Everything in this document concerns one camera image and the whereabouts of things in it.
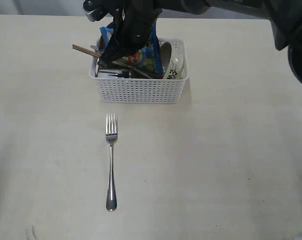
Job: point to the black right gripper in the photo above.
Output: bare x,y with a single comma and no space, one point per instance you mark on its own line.
131,29

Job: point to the silver table knife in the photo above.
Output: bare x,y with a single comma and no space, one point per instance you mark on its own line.
145,74

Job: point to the blue chips bag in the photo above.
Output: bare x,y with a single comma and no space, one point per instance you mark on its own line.
147,59

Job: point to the silver metal fork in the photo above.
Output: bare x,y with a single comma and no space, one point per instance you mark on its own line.
111,134

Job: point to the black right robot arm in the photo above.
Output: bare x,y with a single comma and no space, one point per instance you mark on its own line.
285,17

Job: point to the silver metal cup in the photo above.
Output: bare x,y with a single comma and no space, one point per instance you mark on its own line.
114,74

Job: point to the white perforated plastic basket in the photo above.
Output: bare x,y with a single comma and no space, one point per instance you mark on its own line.
141,90

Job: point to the upper brown wooden chopstick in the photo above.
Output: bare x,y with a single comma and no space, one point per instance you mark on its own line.
86,49

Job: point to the white bowl with black pattern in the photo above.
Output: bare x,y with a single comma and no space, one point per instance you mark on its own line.
172,59

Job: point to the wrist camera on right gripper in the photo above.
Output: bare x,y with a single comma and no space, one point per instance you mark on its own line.
95,10

